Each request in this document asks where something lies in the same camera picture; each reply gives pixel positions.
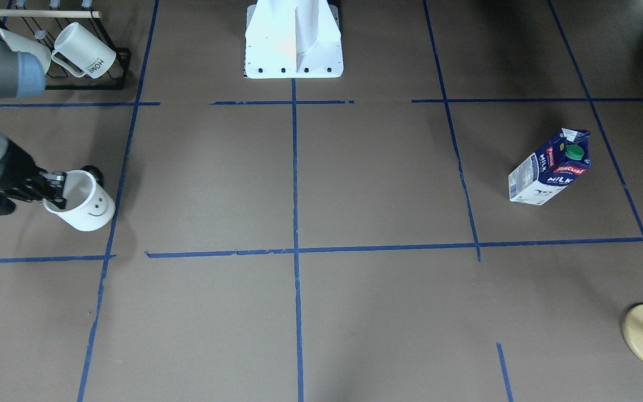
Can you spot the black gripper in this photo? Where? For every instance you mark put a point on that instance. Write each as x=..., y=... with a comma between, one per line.
x=15, y=167

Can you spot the white smiley mug black handle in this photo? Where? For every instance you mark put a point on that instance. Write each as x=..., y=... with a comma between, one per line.
x=86, y=206

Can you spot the blue white milk carton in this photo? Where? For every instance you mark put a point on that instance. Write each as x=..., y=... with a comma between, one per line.
x=551, y=168

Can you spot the white ribbed mug near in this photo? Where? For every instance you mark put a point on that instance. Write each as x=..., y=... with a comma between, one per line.
x=81, y=53

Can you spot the black wire mug rack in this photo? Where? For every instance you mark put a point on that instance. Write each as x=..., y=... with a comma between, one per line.
x=43, y=21

